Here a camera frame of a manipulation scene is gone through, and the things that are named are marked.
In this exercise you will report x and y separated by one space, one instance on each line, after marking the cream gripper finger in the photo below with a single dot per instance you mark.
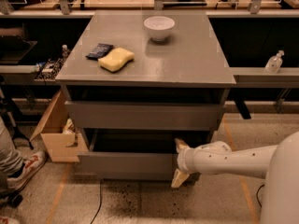
179 178
180 145

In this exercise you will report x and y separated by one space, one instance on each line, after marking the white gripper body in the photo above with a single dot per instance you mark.
184 160

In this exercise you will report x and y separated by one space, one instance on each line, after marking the grey drawer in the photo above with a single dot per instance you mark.
136 154
103 115

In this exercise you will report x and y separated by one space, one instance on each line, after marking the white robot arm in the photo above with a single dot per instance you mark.
277 165

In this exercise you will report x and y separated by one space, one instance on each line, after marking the grey drawer cabinet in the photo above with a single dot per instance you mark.
188 68

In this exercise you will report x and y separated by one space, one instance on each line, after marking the grey top drawer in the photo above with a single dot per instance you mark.
103 115

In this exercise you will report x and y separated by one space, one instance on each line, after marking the open cardboard box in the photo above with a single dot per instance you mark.
62 144

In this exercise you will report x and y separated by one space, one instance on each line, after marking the yellow sponge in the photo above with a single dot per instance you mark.
116 59

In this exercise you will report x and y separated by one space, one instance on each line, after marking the white ceramic bowl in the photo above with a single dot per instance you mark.
159 27

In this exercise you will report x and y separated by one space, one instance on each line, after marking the dark blue snack packet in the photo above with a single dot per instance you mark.
101 50

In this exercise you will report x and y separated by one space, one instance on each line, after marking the red white sneaker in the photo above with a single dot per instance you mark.
29 167

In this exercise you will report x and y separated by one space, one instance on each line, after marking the small clear bottle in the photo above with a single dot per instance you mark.
65 52

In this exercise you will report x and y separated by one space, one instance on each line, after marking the tray of small parts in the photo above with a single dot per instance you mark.
50 70

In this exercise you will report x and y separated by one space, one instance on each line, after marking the black tripod stand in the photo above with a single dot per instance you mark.
17 133

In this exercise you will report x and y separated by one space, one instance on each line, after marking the grey trouser leg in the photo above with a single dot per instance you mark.
11 161

